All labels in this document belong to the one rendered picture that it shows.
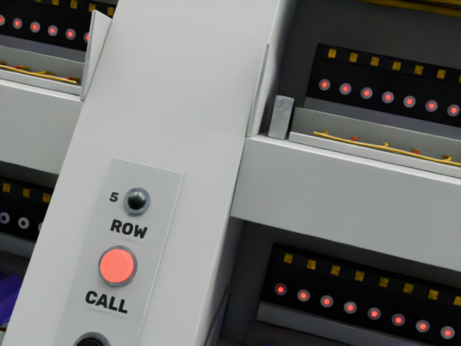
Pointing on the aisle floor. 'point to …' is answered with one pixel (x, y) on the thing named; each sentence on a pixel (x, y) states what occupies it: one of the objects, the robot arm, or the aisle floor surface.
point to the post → (160, 156)
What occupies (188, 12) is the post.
